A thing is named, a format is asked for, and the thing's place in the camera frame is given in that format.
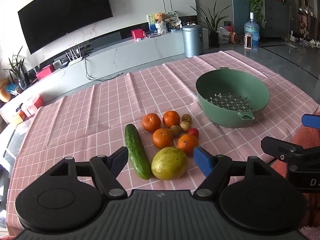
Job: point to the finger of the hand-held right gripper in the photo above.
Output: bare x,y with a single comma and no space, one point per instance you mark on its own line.
276,146
311,121

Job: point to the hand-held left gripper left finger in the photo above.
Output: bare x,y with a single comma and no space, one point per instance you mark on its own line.
120,158

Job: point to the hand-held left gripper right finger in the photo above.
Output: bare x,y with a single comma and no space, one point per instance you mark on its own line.
203,161

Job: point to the green cucumber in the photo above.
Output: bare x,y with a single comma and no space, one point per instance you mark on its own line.
137,152

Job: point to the orange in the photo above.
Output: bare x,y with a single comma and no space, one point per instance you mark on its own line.
162,138
187,143
151,122
171,118

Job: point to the red cherry tomato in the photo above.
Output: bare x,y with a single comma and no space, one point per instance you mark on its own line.
193,132

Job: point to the yellow-green mango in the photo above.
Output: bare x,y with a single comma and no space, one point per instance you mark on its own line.
168,163

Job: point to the brown longan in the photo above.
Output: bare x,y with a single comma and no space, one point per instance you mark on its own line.
186,118
185,126
175,130

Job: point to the green colander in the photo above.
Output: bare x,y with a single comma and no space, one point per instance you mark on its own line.
225,85

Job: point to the pink fuzzy cloth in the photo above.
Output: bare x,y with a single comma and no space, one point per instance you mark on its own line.
307,136

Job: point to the pink checked tablecloth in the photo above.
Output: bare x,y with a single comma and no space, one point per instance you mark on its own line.
87,120

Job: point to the pink gift box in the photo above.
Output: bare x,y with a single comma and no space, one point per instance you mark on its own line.
33,105

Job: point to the white television cabinet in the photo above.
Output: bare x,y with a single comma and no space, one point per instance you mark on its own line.
130,55

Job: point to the blue water bottle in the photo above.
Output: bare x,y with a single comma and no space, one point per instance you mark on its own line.
252,31

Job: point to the grey cabinet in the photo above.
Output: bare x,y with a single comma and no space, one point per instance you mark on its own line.
276,17

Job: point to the white router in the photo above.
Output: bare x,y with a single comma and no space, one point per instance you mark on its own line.
74,58

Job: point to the pink-red box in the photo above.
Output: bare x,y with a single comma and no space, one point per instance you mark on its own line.
45,72

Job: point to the red bag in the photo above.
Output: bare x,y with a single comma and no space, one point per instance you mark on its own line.
233,36

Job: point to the silver trash can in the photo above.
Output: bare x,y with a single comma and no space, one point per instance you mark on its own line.
192,42

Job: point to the white plastic bag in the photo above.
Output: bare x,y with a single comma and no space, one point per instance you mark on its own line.
223,37

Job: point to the red box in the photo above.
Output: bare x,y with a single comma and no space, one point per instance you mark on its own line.
137,34

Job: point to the yellow plush toy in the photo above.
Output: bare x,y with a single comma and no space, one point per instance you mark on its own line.
4,91

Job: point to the long-leaf potted plant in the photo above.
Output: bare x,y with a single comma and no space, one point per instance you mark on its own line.
213,25

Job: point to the small potted plant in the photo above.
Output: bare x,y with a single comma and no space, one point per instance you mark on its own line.
17,67

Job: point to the teddy bear bouquet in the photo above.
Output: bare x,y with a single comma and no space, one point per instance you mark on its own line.
160,22

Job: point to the round hand fan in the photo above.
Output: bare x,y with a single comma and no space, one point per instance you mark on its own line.
172,17

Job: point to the black television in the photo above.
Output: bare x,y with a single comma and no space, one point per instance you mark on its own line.
62,12

